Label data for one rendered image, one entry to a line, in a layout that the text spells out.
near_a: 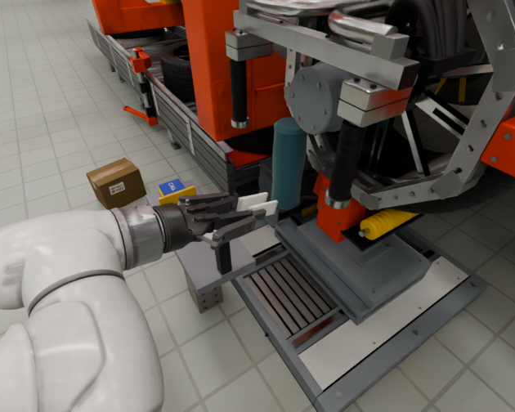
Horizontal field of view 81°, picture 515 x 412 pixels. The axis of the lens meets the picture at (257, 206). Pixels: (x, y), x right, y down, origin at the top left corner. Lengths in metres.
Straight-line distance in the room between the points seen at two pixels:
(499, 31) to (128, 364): 0.61
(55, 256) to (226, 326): 0.90
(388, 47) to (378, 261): 0.86
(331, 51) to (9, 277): 0.49
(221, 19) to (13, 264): 0.85
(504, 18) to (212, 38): 0.72
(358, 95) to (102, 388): 0.42
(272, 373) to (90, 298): 0.88
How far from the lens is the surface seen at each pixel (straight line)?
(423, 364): 1.30
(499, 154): 0.61
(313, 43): 0.54
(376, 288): 1.11
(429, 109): 0.77
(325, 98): 0.59
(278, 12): 0.62
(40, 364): 0.33
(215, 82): 1.07
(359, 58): 0.47
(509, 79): 0.58
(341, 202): 0.52
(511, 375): 1.43
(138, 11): 2.97
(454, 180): 0.65
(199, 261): 0.83
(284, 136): 0.77
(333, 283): 1.15
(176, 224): 0.46
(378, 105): 0.45
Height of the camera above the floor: 1.09
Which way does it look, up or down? 42 degrees down
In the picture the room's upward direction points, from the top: straight up
